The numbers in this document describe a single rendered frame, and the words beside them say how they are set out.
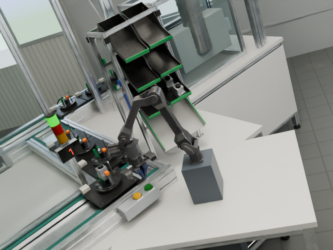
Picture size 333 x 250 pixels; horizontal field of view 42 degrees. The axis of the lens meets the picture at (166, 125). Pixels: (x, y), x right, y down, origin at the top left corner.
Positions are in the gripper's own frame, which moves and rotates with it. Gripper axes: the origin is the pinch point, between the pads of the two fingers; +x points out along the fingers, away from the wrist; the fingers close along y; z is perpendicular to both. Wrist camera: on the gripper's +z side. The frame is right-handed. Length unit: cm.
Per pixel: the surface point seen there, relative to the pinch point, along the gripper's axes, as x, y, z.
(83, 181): 4.9, 17.6, 35.6
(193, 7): -35, -118, 77
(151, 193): 10.0, 1.1, -3.4
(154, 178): 9.3, -6.4, 3.5
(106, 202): 7.8, 18.8, 10.7
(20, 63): -65, 18, 35
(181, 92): -17.6, -44.5, 13.3
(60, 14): -62, -46, 128
